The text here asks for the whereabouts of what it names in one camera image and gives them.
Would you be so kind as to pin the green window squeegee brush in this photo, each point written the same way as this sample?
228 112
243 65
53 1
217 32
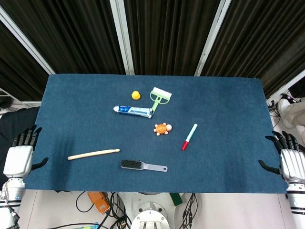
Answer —
159 97

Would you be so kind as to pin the person's beige trouser leg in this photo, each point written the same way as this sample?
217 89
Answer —
294 112

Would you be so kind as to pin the grey brush with black bristles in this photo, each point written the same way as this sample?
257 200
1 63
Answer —
143 165

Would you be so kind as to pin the marker pen with red cap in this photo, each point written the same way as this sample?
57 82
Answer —
190 136

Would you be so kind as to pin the white robot torso base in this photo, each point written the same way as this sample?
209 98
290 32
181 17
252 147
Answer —
149 212

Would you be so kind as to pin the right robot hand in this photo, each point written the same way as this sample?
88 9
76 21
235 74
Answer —
290 162

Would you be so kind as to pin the blue felt table mat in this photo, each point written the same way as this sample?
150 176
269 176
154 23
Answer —
152 133

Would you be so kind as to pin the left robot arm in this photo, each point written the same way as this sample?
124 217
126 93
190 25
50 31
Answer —
10 200

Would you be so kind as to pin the orange power adapter box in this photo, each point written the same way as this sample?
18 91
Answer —
98 202

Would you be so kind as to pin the yellow rubber duck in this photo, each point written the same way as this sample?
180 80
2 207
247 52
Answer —
136 95

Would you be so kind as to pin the orange toy turtle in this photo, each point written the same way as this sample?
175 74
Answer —
162 129

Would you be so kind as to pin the blue white toothpaste tube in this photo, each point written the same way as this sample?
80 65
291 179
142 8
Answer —
132 111

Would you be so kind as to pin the white aluminium frame post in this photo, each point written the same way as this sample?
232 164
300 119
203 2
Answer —
212 38
25 44
122 35

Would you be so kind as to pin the wooden drumstick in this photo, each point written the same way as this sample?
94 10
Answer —
93 154

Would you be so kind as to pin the black pleated curtain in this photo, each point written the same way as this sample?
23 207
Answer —
71 35

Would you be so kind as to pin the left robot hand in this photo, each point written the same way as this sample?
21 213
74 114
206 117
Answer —
17 156

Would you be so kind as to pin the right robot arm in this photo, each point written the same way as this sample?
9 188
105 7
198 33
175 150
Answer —
296 202

